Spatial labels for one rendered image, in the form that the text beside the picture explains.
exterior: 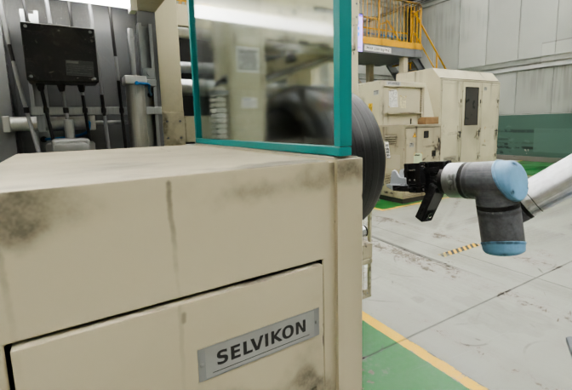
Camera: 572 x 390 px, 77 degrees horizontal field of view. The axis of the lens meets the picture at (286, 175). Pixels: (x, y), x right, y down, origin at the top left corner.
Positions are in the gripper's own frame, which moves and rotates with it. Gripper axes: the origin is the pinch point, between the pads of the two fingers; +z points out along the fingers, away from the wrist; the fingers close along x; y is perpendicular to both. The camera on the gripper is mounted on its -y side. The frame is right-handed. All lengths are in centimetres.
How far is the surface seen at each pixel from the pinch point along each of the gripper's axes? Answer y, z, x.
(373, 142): 14.4, 8.0, -2.2
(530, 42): 300, 457, -1128
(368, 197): -3.5, 11.2, -1.0
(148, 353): -6, -43, 79
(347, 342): -14, -41, 55
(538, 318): -107, 41, -171
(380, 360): -104, 68, -54
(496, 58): 282, 558, -1129
